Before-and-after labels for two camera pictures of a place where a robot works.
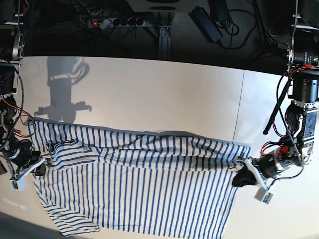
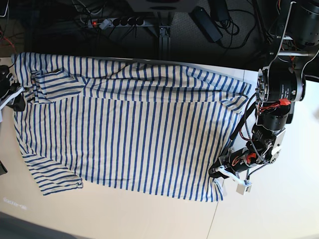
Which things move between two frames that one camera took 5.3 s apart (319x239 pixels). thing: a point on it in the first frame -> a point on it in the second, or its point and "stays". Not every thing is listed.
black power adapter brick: [206, 24] stays
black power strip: [106, 23] stays
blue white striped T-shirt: [161, 181] -> [125, 125]
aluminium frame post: [164, 45] stays
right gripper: [265, 167] -> [236, 164]
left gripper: [26, 159] -> [14, 92]
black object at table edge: [3, 170] stays
